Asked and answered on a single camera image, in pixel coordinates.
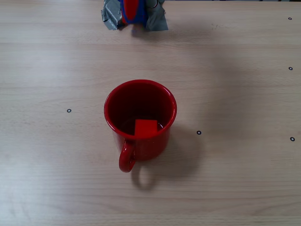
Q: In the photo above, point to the red cube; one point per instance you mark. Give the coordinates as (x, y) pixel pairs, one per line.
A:
(145, 128)

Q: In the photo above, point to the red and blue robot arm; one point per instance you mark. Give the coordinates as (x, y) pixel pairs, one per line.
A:
(143, 14)

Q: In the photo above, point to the red enamel mug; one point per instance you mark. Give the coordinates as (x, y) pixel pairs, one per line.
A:
(145, 148)

